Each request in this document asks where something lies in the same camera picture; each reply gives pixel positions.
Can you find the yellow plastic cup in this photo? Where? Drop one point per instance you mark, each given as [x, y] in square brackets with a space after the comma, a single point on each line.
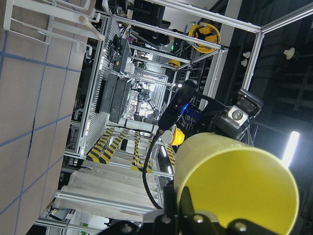
[236, 181]

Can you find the white wire cup rack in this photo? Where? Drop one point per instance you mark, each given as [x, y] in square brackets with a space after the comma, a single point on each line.
[62, 15]

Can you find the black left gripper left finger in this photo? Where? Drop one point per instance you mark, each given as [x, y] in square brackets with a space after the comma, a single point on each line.
[170, 206]

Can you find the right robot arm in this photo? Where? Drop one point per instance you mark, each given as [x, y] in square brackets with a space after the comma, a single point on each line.
[205, 114]

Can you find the yellow hard hat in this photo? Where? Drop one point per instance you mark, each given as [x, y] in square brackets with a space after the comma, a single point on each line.
[205, 32]

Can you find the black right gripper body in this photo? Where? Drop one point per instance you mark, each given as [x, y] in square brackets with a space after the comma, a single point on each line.
[233, 121]

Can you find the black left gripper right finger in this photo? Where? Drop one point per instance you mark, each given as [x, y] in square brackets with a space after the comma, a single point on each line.
[186, 208]

